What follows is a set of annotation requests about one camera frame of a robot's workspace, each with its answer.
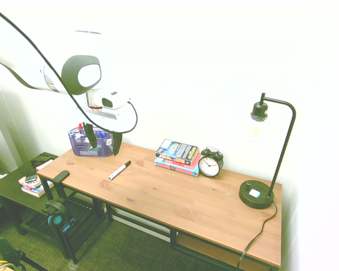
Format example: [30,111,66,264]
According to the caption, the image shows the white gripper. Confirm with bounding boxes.
[78,97,138,157]

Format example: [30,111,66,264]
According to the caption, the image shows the white marker with black cap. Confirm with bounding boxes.
[107,160,132,181]

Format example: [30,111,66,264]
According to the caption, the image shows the blue mesh desk organizer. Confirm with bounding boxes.
[68,126,115,158]

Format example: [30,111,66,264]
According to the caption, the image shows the black headphone hook clamp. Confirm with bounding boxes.
[46,170,71,189]

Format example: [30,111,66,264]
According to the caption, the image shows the pink paper sheet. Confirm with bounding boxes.
[35,159,55,172]

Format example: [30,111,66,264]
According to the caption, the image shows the dark flat box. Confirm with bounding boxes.
[31,157,50,167]

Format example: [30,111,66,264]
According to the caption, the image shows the black paperback book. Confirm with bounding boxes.
[155,138,199,166]

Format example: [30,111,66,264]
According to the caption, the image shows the light blue book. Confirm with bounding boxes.
[154,157,201,178]

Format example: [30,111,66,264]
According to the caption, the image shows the red book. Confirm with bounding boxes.
[155,154,202,173]

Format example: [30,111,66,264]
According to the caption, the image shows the stack of magazines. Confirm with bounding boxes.
[18,175,54,198]

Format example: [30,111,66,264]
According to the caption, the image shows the black and blue headphones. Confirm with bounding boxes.
[41,196,76,234]

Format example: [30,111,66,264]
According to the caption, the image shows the dark side table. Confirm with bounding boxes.
[0,151,60,237]

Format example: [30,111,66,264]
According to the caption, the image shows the black twin-bell alarm clock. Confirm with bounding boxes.
[198,146,225,178]

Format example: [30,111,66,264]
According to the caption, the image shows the black desk lamp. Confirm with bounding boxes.
[238,92,297,210]

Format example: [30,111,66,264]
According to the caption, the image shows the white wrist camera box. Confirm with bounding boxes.
[101,89,131,110]

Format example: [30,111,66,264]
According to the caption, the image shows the wooden desk with black frame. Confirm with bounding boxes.
[37,142,284,271]

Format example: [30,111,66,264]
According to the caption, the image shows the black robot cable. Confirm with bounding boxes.
[0,4,138,134]

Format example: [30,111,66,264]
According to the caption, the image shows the black lamp power cord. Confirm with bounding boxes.
[237,201,279,269]

